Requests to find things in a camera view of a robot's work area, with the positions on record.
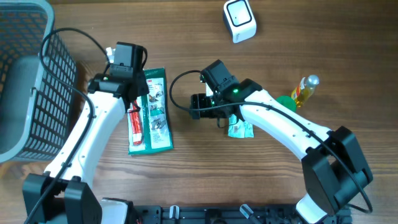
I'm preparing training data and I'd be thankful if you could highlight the red coffee stick sachet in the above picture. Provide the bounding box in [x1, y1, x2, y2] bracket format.
[129, 101, 143, 146]

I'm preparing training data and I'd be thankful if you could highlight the mint green sachet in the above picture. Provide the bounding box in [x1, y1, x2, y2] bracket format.
[228, 114, 254, 138]

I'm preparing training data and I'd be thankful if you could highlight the green lid jar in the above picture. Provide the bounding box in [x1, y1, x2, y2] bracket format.
[276, 96, 297, 112]

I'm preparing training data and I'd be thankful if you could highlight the green white gloves package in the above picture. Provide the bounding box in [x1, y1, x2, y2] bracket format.
[127, 68, 174, 156]

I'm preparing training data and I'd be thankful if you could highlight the yellow oil bottle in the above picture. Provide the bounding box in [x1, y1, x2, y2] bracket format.
[291, 75, 320, 108]

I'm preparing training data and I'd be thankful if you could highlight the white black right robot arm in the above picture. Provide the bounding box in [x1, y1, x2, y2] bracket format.
[190, 60, 373, 223]

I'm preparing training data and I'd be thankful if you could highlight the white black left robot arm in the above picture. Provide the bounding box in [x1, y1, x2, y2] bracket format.
[22, 42, 149, 223]

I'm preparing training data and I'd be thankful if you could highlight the white barcode scanner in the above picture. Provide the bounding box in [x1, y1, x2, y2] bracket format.
[223, 0, 257, 44]

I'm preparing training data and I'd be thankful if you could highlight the grey plastic mesh basket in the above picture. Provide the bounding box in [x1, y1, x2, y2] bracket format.
[1, 1, 78, 162]

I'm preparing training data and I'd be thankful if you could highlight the black left camera cable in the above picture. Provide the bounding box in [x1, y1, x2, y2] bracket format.
[23, 27, 111, 224]

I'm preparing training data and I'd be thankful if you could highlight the black camera cable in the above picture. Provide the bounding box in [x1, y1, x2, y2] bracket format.
[23, 27, 111, 224]
[169, 70, 374, 214]

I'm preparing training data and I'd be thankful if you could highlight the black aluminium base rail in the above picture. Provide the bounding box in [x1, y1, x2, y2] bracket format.
[102, 197, 353, 224]

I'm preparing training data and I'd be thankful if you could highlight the black right camera cable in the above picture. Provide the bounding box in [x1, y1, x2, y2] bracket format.
[169, 70, 374, 214]

